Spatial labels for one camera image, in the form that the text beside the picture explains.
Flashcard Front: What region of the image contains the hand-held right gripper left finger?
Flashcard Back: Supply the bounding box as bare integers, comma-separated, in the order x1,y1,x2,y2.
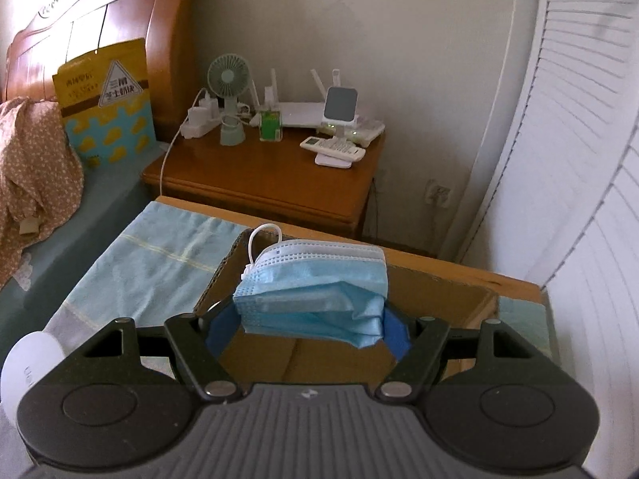
82,303,249,402

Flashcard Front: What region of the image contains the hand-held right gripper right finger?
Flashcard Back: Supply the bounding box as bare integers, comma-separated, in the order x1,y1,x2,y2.
377,303,556,403

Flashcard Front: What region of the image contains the brown cardboard box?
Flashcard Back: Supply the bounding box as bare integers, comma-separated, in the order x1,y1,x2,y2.
194,227,500,386

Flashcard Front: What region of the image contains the blue face mask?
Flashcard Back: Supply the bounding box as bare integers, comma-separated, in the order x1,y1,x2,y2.
234,224,389,349

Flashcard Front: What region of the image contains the light blue checked blanket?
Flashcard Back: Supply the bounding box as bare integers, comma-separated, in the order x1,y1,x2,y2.
42,202,561,362

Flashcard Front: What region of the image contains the wooden nightstand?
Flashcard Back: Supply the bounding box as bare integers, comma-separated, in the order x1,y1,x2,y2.
141,127,387,243

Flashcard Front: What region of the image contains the light blue towel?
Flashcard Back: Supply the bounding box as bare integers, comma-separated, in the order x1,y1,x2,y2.
0,142,171,352

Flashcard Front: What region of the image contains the white paper roll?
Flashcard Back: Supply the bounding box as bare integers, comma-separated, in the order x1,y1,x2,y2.
0,332,69,426

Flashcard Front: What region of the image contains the white remote control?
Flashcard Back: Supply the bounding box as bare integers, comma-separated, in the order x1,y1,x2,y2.
300,136,367,162

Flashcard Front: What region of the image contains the white modem box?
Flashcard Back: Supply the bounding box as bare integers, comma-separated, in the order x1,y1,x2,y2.
319,117,385,148

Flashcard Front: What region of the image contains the white power strip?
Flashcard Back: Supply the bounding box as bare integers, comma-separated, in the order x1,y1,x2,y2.
181,97,223,139

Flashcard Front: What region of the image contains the white louvered wardrobe door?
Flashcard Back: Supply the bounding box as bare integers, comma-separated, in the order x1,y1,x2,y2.
453,0,639,290
539,160,639,479

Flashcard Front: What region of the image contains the green liquid bottle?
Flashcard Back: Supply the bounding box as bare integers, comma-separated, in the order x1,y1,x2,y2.
258,108,284,142

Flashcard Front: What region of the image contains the white router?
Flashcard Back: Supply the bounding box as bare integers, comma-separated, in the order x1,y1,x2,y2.
252,67,344,129

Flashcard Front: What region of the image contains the yellow snack bag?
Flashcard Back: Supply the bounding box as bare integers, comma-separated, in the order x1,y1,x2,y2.
52,37,159,170

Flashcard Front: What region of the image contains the white stand with grey panel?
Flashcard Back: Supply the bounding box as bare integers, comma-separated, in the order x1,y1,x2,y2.
314,86,361,170

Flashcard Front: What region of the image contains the floral pink cloth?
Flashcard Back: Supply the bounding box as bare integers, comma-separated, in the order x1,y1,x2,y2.
0,97,85,290

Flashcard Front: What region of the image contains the small green desk fan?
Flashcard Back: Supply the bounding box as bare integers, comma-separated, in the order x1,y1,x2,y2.
207,55,251,147

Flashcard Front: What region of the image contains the wooden headboard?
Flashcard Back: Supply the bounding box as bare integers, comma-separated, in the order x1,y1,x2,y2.
5,0,210,143

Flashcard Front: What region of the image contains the white wall socket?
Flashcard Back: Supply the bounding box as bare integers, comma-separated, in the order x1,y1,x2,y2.
424,180,453,206

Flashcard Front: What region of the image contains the white charging cable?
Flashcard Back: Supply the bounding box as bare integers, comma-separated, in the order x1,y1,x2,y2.
160,87,210,195

